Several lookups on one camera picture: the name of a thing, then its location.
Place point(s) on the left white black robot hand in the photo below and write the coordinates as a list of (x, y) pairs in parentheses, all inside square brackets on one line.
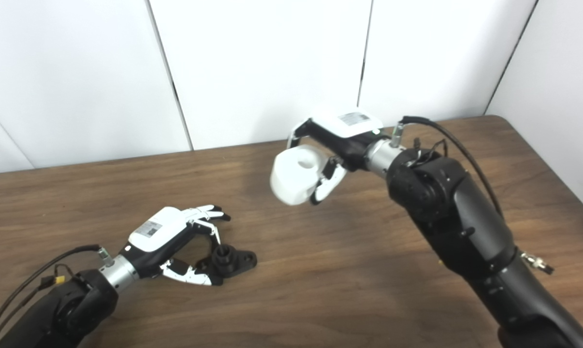
[(156, 232)]

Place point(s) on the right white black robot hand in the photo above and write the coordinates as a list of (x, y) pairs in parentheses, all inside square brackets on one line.
[(344, 128)]

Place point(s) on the round white piece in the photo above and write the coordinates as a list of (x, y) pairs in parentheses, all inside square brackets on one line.
[(291, 181)]

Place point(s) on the black flanged holder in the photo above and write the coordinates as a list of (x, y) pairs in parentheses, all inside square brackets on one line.
[(236, 261)]

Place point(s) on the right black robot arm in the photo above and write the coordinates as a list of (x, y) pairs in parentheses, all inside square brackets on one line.
[(465, 227)]

